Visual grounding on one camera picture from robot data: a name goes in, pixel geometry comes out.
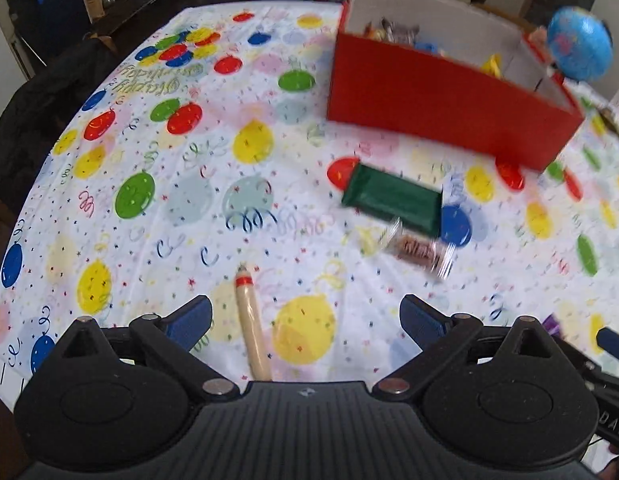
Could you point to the blue desk globe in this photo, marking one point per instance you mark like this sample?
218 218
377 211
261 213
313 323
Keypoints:
580 44

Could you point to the red yellow chip bag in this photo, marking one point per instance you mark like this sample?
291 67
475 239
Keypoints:
377 33

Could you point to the beige sausage stick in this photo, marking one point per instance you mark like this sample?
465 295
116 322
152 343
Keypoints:
251 326

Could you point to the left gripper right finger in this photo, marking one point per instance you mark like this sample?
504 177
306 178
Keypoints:
442 339

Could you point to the balloon print tablecloth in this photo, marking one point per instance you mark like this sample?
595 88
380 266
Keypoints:
210 146

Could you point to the person's right hand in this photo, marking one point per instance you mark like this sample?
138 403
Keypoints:
611 471

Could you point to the small clear candy packet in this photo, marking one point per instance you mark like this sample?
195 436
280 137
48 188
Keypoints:
434 256

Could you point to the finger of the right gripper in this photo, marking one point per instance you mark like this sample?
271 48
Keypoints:
608 340

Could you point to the opened wrapper near globe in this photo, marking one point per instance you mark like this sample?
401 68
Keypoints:
609 118

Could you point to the red cardboard box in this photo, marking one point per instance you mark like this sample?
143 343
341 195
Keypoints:
525 118

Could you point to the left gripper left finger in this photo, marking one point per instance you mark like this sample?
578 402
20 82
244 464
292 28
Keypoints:
167 343

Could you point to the yellow triangle snack packet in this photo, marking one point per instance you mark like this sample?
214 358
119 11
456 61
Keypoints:
492 66

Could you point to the blue snack packet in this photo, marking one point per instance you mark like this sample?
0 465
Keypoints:
428 47

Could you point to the green snack bar packet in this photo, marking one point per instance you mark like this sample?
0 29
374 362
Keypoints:
388 197

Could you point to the black sesame snack packet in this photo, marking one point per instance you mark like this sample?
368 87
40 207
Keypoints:
395 33

